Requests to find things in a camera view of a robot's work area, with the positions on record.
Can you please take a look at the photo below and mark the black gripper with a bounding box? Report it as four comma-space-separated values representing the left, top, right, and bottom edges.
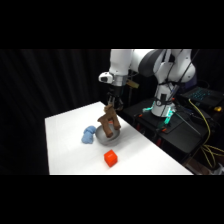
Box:
106, 83, 126, 112

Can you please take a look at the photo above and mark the brown plush deer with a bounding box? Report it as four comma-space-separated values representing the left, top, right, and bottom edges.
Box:
96, 103, 123, 139

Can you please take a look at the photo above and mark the grey metal bowl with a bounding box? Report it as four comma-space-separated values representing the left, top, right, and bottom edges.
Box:
94, 125, 121, 147

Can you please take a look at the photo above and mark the tan tag on wrist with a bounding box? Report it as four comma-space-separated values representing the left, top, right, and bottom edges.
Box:
126, 79, 140, 90

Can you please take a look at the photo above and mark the blue plush toy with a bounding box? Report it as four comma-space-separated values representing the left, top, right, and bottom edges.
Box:
81, 125, 98, 145

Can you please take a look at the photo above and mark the orange cube block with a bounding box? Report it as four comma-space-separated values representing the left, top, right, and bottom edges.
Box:
103, 149, 120, 169

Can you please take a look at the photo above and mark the black robot stand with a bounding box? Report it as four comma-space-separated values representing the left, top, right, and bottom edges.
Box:
118, 97, 224, 165

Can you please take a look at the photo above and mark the black curtain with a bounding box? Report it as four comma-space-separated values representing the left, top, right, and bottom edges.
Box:
0, 49, 224, 176

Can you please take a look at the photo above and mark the black laptop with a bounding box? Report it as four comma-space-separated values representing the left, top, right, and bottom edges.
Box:
180, 85, 224, 108

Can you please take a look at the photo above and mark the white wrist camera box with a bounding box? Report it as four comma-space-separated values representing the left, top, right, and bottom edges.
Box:
98, 71, 115, 84

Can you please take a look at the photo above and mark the yellow cable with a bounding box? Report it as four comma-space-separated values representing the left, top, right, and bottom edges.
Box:
187, 98, 224, 170

